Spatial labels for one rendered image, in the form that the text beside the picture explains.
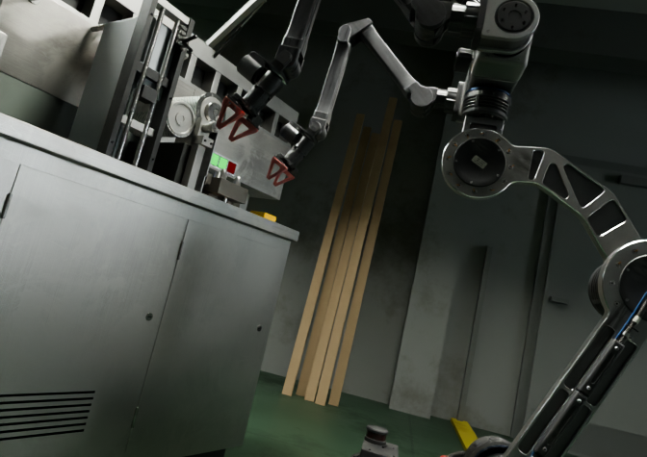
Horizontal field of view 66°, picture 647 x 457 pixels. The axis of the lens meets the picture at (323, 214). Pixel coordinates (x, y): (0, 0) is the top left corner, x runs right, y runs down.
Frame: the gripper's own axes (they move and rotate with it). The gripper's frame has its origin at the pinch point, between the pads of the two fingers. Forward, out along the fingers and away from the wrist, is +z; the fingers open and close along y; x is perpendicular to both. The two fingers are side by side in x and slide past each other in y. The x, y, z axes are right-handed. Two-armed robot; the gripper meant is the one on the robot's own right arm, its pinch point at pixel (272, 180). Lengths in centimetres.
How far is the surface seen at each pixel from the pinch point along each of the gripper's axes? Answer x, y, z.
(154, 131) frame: -26.4, 34.2, 13.8
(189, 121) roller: -34.5, 10.5, 4.4
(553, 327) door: 154, -226, -63
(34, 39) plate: -81, 37, 18
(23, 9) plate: -86, 42, 13
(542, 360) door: 163, -226, -39
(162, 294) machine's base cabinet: 11, 34, 47
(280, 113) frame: -52, -78, -33
